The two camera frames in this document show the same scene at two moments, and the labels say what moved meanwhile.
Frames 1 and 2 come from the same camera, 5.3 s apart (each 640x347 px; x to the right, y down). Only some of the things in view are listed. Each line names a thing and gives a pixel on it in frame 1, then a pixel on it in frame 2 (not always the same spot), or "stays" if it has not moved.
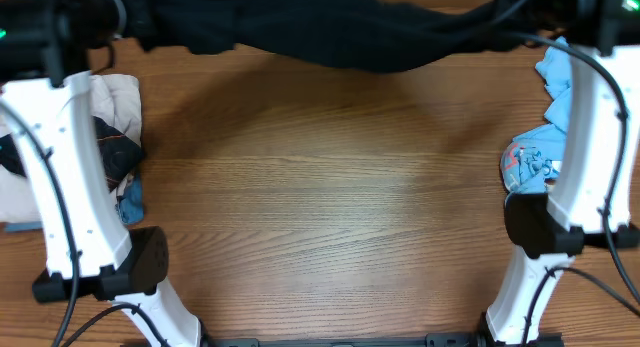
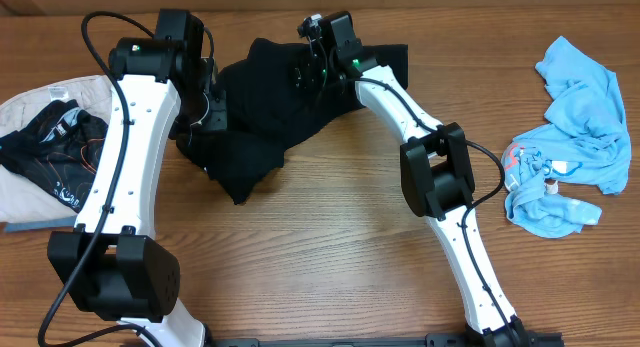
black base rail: (364, 340) stays
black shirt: (380, 29) -> (264, 107)
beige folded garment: (116, 98) stays
